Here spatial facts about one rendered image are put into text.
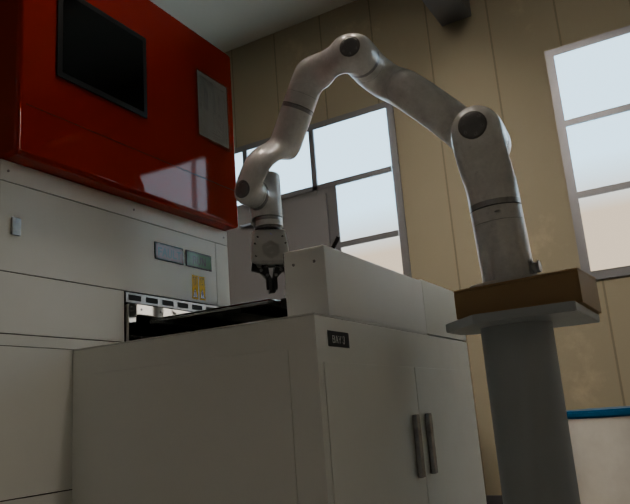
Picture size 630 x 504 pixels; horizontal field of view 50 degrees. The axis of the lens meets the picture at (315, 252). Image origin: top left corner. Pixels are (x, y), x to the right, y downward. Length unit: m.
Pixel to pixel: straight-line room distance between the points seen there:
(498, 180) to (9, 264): 1.09
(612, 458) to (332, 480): 2.22
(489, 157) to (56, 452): 1.15
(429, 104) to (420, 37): 3.08
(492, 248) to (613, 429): 1.85
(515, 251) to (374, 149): 3.09
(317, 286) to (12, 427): 0.68
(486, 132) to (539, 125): 2.72
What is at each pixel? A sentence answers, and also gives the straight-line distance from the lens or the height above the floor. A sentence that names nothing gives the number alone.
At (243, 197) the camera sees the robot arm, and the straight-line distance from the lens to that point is 1.80.
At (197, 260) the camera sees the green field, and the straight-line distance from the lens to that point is 2.02.
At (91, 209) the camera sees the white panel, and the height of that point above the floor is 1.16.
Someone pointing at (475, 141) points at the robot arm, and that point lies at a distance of 1.61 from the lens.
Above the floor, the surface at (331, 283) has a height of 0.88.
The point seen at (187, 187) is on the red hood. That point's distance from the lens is 1.97.
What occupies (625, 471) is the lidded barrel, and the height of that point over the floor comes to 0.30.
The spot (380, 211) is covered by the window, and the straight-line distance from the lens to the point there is 4.48.
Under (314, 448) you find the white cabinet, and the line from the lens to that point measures 1.25.
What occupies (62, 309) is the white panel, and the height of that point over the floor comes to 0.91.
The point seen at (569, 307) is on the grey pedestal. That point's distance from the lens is 1.45.
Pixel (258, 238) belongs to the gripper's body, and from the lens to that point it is 1.83.
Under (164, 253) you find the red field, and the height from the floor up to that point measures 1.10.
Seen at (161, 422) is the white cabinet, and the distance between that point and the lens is 1.45.
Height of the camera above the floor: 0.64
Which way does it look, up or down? 13 degrees up
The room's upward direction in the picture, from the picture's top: 4 degrees counter-clockwise
